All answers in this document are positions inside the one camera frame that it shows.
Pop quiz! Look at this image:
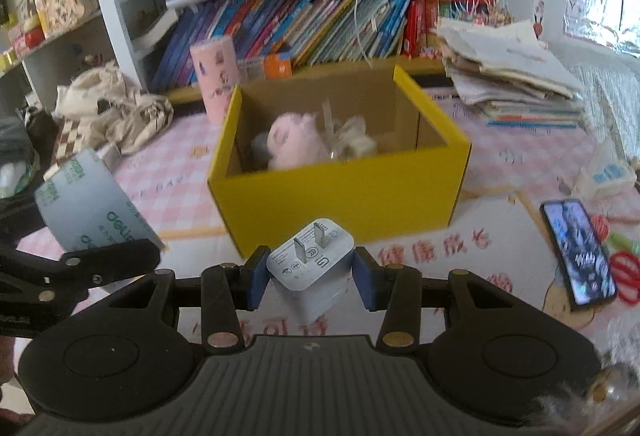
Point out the pink printed cylinder cup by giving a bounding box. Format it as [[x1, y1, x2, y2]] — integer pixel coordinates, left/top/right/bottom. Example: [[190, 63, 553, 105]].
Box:
[[189, 35, 239, 126]]

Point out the red book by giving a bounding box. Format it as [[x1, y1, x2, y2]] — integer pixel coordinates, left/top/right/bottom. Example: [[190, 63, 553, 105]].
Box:
[[402, 0, 427, 58]]

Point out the white charger plug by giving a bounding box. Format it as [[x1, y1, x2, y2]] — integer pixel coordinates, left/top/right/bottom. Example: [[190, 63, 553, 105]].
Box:
[[265, 216, 356, 326]]

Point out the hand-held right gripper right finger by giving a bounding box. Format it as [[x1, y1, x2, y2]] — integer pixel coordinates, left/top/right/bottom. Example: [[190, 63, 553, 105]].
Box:
[[352, 245, 494, 357]]

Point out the floral fabric plush toy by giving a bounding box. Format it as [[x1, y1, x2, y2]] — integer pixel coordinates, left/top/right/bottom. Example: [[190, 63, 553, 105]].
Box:
[[34, 0, 99, 40]]

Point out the grey tape roll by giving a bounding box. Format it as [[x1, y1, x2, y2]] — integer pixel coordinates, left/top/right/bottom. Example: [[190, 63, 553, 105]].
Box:
[[33, 148, 166, 253]]

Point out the messy stack of papers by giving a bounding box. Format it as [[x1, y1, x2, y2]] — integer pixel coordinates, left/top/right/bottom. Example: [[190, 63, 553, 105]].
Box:
[[434, 17, 587, 130]]

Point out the red and green toy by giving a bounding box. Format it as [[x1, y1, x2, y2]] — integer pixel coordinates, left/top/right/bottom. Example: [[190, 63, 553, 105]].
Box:
[[589, 213, 640, 308]]

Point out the yellow cardboard box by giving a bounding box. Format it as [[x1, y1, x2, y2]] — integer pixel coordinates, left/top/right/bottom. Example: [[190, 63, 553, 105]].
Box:
[[207, 64, 473, 260]]

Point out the pink plush toy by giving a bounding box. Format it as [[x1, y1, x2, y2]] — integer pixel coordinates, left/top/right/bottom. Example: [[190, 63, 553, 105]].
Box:
[[264, 111, 332, 170]]

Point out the checkered pouch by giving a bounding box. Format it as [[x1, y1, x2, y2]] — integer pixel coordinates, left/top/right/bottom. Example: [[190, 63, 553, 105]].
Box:
[[52, 118, 122, 168]]

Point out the white cable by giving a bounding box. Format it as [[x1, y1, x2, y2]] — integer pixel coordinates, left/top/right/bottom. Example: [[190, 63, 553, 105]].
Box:
[[332, 0, 376, 70]]

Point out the grey furry pompom keychain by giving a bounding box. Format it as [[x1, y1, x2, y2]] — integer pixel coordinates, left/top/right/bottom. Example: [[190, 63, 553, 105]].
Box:
[[529, 362, 637, 436]]

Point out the white tissue pack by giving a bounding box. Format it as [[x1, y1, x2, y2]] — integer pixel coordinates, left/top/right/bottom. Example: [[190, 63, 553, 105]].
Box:
[[574, 155, 634, 200]]

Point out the orange and clear box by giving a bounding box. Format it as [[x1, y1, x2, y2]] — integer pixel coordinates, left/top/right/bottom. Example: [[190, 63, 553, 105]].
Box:
[[237, 54, 294, 81]]

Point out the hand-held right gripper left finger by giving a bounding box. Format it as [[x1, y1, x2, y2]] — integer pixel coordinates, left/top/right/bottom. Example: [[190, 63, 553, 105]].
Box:
[[102, 244, 274, 357]]

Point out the black smartphone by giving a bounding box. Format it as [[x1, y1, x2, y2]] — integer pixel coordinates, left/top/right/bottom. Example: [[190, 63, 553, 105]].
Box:
[[540, 198, 619, 312]]

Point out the beige canvas bag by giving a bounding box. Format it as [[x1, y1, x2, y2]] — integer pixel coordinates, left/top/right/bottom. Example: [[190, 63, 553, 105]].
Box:
[[52, 61, 175, 163]]

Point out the row of colourful thin books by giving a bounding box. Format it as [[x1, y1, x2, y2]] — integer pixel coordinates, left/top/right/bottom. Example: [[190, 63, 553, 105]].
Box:
[[149, 0, 419, 93]]

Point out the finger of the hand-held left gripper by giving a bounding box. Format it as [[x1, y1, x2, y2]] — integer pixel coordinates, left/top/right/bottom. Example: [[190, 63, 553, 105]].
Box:
[[0, 238, 162, 318]]

